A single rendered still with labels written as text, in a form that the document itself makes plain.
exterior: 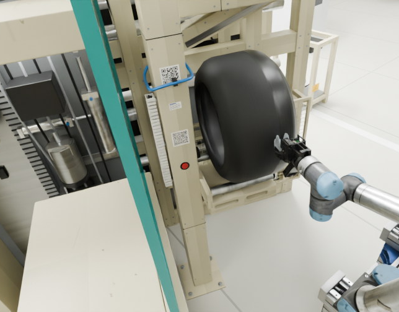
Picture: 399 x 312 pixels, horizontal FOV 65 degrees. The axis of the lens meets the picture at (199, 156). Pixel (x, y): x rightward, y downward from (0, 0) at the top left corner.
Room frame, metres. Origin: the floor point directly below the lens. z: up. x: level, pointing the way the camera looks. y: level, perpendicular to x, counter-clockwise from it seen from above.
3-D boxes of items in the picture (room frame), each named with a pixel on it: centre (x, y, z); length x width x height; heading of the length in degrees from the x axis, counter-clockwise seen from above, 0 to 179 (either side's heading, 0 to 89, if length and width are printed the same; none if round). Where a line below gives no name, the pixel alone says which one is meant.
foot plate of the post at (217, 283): (1.19, 0.09, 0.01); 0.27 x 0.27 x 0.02; 13
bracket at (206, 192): (1.22, 0.02, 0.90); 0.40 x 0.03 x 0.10; 13
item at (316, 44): (3.43, -1.31, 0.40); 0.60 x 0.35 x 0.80; 33
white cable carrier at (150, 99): (1.14, 0.16, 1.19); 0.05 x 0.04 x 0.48; 13
